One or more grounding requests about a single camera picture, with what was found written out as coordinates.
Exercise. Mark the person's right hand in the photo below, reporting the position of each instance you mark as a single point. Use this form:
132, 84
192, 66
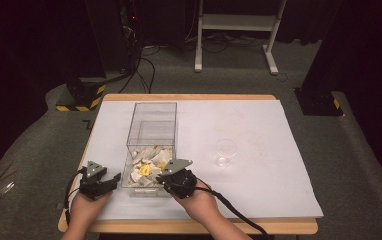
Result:
197, 205

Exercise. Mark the white board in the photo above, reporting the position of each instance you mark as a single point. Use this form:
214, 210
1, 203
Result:
262, 186

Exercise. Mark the wooden table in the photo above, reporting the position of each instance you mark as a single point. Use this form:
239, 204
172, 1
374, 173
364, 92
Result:
185, 227

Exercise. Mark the clear acrylic drawer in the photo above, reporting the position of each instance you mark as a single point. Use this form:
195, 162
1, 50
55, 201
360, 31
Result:
129, 186

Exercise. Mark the pile of white yellow packets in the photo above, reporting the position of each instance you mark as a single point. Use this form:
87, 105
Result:
145, 166

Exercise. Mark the black stand base yellow mark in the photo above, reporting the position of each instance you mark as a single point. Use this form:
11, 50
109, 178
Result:
317, 101

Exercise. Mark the clear glass cup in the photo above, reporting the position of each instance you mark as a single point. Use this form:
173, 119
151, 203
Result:
225, 153

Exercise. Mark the white metal stand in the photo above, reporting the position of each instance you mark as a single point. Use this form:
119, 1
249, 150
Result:
237, 22

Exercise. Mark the black equipment with red light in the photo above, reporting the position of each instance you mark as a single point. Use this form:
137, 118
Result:
130, 30

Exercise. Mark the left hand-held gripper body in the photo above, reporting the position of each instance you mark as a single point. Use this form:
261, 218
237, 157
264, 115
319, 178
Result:
92, 185

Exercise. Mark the person's left hand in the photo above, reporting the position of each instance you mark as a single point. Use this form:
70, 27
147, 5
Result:
87, 210

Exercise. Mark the black yellow striped stand base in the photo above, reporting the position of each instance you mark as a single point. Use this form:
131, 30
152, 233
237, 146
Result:
85, 96

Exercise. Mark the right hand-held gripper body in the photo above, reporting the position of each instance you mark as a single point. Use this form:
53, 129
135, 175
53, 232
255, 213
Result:
180, 183

